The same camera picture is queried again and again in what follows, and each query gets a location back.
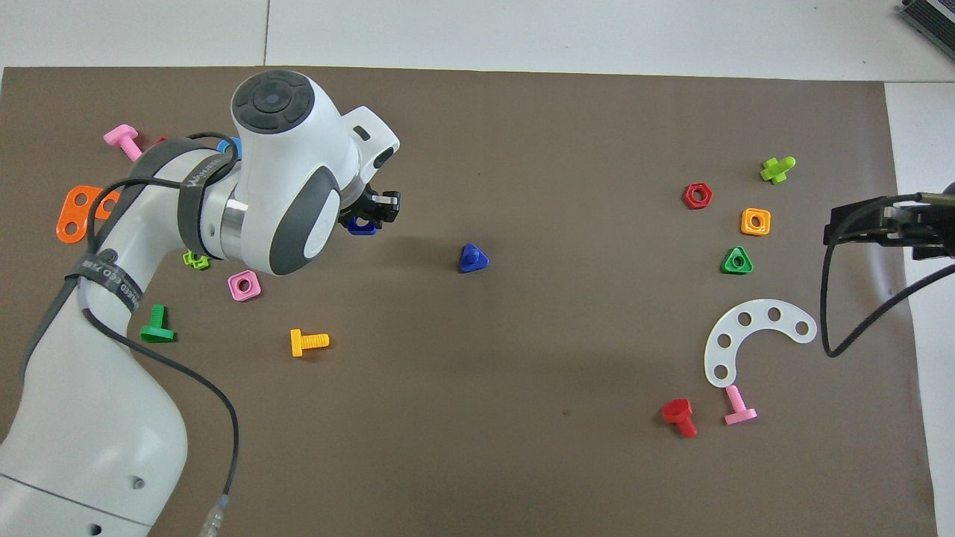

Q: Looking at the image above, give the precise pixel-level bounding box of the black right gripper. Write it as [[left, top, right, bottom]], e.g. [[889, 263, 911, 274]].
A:
[[822, 197, 955, 262]]

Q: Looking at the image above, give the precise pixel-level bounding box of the white curved five-hole plate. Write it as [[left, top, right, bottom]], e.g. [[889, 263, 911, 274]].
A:
[[704, 299, 818, 389]]

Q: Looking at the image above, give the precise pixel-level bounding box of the pink square nut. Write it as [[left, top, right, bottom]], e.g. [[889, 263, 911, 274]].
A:
[[228, 270, 263, 302]]

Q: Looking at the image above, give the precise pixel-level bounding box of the orange-yellow plastic screw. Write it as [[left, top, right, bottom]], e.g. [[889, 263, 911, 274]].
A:
[[290, 329, 330, 358]]

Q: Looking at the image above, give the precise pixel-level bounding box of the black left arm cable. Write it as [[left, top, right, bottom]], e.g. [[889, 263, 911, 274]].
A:
[[75, 132, 241, 537]]

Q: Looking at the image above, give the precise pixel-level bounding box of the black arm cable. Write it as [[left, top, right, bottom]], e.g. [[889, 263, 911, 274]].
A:
[[820, 192, 955, 359], [75, 132, 241, 537]]

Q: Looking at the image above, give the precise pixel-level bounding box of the grey ribbed device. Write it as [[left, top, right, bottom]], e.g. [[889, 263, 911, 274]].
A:
[[898, 0, 955, 60]]

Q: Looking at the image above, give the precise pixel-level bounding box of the pink plastic screw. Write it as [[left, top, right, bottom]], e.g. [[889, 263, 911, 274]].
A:
[[724, 385, 758, 426], [103, 124, 145, 163]]

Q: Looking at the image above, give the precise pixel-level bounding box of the dark green plastic screw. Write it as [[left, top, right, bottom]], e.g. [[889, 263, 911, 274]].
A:
[[140, 304, 176, 344]]

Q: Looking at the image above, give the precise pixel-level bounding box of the brown table mat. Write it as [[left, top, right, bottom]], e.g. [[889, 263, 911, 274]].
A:
[[0, 66, 939, 537]]

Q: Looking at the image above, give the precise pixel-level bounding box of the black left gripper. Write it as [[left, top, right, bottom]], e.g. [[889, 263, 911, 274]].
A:
[[337, 182, 402, 227]]

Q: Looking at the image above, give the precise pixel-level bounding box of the red plastic screw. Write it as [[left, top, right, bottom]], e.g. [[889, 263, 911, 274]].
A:
[[662, 398, 698, 439]]

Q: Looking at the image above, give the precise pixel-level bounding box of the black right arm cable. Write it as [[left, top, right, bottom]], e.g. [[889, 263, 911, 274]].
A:
[[820, 192, 955, 359]]

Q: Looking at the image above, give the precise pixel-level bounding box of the light green cross-head screw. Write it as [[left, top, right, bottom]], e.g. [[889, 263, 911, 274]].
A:
[[760, 156, 797, 184]]

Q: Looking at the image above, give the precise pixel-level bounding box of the orange heart-shaped plate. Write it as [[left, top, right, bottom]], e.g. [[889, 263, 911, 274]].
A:
[[56, 185, 122, 245]]

